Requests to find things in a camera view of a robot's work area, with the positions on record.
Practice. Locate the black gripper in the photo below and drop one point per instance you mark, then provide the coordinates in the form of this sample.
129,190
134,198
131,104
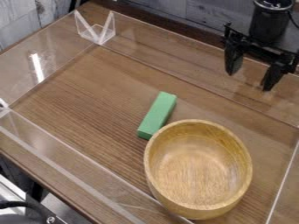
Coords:
266,36

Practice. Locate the green rectangular block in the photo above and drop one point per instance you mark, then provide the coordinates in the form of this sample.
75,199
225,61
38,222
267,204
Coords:
157,115

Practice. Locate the black metal frame mount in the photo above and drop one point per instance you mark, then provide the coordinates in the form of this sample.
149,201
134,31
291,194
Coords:
22,207

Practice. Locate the clear acrylic corner bracket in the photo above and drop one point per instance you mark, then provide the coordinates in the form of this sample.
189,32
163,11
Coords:
99,34

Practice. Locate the brown wooden bowl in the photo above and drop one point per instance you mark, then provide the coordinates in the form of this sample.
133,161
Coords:
198,168

